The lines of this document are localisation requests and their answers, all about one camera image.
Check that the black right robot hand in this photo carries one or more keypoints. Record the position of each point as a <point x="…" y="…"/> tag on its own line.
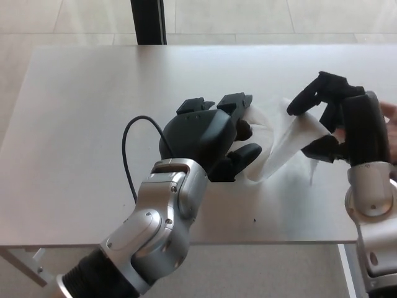
<point x="363" y="130"/>

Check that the person's bare hand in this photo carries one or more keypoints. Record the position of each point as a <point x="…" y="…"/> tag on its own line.
<point x="392" y="130"/>

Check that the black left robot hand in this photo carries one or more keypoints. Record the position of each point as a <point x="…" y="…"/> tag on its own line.
<point x="198" y="133"/>

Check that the white toilet paper roll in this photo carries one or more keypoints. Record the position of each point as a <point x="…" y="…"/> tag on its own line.
<point x="279" y="149"/>

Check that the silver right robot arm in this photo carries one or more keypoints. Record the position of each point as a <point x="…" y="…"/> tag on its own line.
<point x="369" y="192"/>

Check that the white table leg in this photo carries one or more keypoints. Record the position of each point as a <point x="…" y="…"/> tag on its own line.
<point x="346" y="273"/>

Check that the black vertical post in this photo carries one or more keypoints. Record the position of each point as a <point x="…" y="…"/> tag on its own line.
<point x="147" y="21"/>

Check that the grey diagonal table frame leg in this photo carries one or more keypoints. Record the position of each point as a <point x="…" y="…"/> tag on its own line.
<point x="21" y="264"/>

